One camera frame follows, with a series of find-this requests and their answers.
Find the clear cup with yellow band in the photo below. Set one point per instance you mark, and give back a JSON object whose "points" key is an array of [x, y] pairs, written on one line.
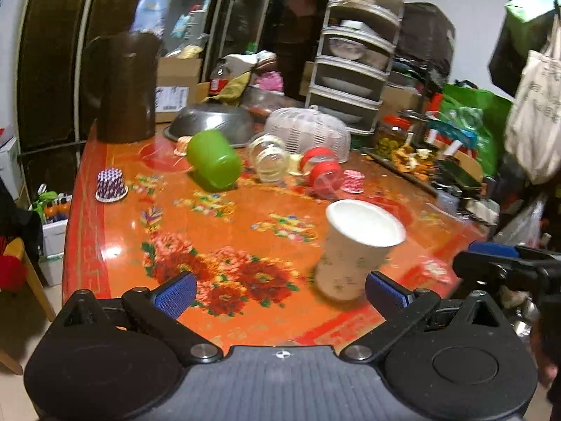
{"points": [[268, 156]]}

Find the steel colander bowl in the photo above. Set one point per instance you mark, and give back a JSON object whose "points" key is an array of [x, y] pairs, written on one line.
{"points": [[235, 124]]}

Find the white tiered dish rack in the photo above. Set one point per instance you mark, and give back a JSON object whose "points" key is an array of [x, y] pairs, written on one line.
{"points": [[353, 63]]}

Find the steel basin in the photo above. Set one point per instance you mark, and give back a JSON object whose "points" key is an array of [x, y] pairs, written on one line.
{"points": [[261, 103]]}

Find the pink cloth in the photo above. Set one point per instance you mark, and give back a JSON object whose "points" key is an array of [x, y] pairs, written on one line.
{"points": [[270, 81]]}

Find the orange polka dot cupcake liner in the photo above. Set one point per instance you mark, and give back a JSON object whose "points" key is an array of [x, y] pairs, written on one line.
{"points": [[182, 146]]}

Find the purple polka dot cupcake liner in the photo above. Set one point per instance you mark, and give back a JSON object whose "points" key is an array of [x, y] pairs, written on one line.
{"points": [[111, 186]]}

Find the blue white plastic bag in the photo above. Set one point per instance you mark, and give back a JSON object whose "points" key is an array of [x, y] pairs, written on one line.
{"points": [[150, 16]]}

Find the tray of dried food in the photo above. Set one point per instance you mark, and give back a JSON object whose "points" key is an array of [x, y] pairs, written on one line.
{"points": [[414, 165]]}

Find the green plastic cup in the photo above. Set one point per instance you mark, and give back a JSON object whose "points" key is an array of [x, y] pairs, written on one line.
{"points": [[215, 164]]}

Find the white floral paper cup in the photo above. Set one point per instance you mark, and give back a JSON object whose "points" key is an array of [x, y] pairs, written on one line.
{"points": [[359, 237]]}

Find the white mesh food cover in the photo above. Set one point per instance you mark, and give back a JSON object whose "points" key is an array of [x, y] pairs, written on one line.
{"points": [[304, 128]]}

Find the wooden chair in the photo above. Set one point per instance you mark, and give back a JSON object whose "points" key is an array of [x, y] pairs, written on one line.
{"points": [[26, 309]]}

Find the beige tote bag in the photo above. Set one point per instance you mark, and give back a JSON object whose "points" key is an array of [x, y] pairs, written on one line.
{"points": [[532, 134]]}

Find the clear cup with red band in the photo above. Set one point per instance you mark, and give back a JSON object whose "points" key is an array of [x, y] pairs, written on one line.
{"points": [[324, 176]]}

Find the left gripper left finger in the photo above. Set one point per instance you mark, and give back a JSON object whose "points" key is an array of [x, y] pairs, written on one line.
{"points": [[156, 312]]}

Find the jar with red lid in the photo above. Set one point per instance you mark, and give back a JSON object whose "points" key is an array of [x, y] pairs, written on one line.
{"points": [[391, 133]]}

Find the yellow-green cloth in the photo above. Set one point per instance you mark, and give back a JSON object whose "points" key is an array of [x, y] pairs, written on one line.
{"points": [[232, 93]]}

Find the green toy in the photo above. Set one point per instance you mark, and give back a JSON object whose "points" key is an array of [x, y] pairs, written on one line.
{"points": [[43, 197]]}

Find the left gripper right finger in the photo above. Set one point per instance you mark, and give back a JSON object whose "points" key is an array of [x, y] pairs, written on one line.
{"points": [[403, 311]]}

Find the brown plastic pitcher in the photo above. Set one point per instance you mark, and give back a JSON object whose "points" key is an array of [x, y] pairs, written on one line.
{"points": [[119, 81]]}

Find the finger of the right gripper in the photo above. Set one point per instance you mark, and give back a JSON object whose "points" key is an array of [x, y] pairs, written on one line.
{"points": [[493, 249]]}

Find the green shopping bag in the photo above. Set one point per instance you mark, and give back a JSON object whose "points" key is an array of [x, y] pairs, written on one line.
{"points": [[481, 112]]}

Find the white box with red print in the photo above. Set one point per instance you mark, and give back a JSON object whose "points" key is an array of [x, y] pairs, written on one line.
{"points": [[11, 172]]}

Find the cardboard box with label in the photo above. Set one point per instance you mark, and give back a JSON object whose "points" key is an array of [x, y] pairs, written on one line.
{"points": [[178, 85]]}

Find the red checkered cupcake liner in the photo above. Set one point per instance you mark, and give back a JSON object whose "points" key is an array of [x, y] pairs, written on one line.
{"points": [[353, 181]]}

